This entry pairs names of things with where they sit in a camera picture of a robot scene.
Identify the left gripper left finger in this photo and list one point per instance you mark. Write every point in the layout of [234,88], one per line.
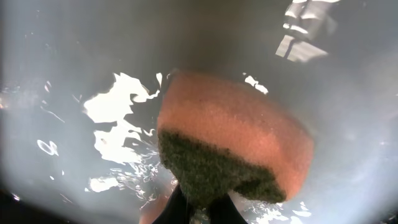
[178,210]

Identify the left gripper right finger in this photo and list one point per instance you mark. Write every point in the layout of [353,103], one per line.
[223,211]

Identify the orange green scrub sponge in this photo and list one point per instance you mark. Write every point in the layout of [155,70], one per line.
[218,136]

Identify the black plastic tray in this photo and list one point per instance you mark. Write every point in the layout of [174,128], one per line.
[82,84]

